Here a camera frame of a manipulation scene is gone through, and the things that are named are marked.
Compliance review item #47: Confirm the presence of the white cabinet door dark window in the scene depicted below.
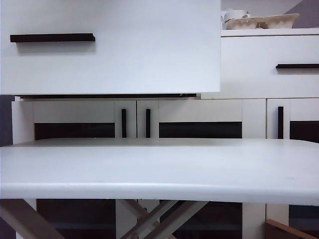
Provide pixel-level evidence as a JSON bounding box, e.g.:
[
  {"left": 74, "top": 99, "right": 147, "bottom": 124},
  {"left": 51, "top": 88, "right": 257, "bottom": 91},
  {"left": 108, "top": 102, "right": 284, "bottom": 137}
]
[
  {"left": 265, "top": 98, "right": 319, "bottom": 239},
  {"left": 137, "top": 99, "right": 266, "bottom": 239},
  {"left": 12, "top": 99, "right": 137, "bottom": 239}
]

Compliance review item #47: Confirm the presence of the white tape roll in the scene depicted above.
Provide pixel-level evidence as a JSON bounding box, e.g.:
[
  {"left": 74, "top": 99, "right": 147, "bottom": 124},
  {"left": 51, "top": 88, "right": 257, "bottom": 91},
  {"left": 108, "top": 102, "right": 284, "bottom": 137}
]
[{"left": 220, "top": 9, "right": 251, "bottom": 22}]

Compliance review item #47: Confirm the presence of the brown table leg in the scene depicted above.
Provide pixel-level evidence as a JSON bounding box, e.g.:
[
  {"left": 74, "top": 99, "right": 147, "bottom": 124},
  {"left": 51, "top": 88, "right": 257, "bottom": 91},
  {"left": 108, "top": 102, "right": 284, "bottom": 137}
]
[{"left": 0, "top": 199, "right": 65, "bottom": 239}]

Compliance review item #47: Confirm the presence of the beige paper pulp egg tray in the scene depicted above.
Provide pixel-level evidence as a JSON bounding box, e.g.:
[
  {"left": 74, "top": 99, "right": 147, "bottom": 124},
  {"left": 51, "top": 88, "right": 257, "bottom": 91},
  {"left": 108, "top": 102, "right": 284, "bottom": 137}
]
[{"left": 224, "top": 13, "right": 301, "bottom": 29}]

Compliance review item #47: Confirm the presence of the white sideboard cabinet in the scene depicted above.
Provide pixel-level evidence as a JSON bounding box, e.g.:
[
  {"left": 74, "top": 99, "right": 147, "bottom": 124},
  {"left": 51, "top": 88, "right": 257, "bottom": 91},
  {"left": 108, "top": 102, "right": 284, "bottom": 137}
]
[{"left": 11, "top": 28, "right": 319, "bottom": 239}]

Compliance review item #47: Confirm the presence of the brown wooden board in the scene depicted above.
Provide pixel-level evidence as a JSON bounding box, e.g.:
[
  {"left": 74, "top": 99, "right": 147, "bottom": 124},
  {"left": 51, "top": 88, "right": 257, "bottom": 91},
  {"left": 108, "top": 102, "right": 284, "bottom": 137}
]
[{"left": 264, "top": 219, "right": 319, "bottom": 239}]

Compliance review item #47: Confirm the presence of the white crossed table leg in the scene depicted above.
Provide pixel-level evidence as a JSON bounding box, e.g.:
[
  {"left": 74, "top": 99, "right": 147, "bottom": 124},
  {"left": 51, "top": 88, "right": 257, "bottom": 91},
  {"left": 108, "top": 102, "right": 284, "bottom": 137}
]
[
  {"left": 123, "top": 200, "right": 207, "bottom": 239},
  {"left": 117, "top": 199, "right": 165, "bottom": 239}
]

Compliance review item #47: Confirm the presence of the black horizontal drawer handle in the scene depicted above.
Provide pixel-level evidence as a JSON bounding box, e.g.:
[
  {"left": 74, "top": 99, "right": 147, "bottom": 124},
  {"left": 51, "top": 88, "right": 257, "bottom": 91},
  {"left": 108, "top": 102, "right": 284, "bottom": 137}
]
[
  {"left": 276, "top": 64, "right": 319, "bottom": 70},
  {"left": 9, "top": 33, "right": 96, "bottom": 43}
]

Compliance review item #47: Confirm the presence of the black vertical door handle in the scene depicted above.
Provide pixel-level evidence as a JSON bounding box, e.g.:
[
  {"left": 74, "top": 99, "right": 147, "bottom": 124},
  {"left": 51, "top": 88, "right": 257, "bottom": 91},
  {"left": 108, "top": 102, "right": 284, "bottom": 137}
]
[
  {"left": 278, "top": 106, "right": 284, "bottom": 139},
  {"left": 121, "top": 109, "right": 127, "bottom": 138},
  {"left": 145, "top": 109, "right": 151, "bottom": 138}
]

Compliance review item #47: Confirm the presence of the white cabinet drawer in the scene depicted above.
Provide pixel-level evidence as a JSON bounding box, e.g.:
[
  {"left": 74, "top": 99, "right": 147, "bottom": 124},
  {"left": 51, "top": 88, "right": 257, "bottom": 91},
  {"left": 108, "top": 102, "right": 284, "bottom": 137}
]
[
  {"left": 0, "top": 0, "right": 221, "bottom": 100},
  {"left": 221, "top": 35, "right": 319, "bottom": 99}
]

